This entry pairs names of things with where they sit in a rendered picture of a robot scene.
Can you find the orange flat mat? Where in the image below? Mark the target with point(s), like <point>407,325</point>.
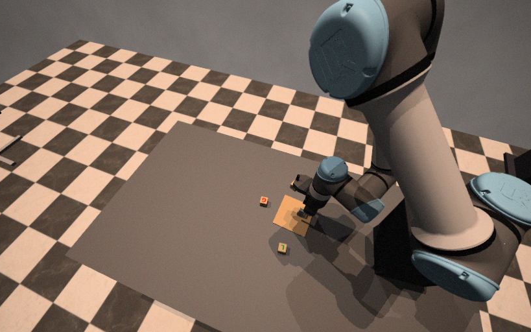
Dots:
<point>287,218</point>

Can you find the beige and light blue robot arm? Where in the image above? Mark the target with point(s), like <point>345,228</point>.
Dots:
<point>363,50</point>

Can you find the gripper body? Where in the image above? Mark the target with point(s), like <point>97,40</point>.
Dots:
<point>315,201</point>

